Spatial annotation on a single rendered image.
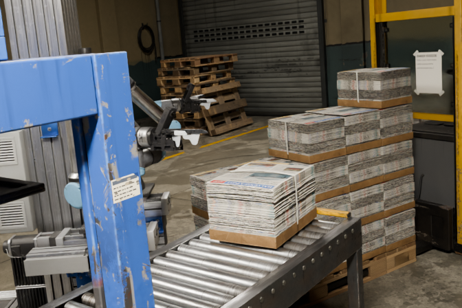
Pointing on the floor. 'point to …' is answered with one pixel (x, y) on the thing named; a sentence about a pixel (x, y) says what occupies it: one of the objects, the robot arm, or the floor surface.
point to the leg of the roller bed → (355, 280)
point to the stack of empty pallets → (186, 119)
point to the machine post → (113, 190)
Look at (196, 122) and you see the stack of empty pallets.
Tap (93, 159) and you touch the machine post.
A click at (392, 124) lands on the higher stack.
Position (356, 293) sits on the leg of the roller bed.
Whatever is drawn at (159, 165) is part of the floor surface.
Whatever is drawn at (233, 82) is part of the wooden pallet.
